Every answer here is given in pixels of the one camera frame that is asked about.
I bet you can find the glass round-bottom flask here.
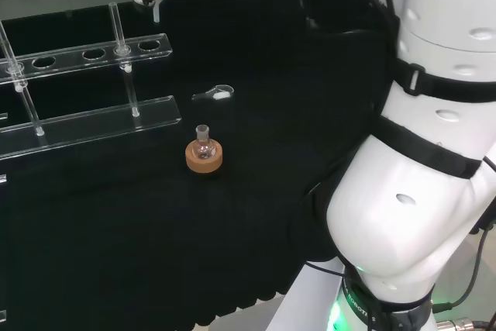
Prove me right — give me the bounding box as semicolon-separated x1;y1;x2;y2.
193;124;216;160

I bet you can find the glass weighing funnel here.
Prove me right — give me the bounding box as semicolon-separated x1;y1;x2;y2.
191;83;235;102

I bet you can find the clear acrylic funnel stand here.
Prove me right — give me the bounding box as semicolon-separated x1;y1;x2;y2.
0;2;182;162

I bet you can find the black cloth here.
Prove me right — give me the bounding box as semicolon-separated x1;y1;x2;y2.
0;0;400;331

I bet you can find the cork ring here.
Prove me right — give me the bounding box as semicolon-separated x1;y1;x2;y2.
184;140;225;175

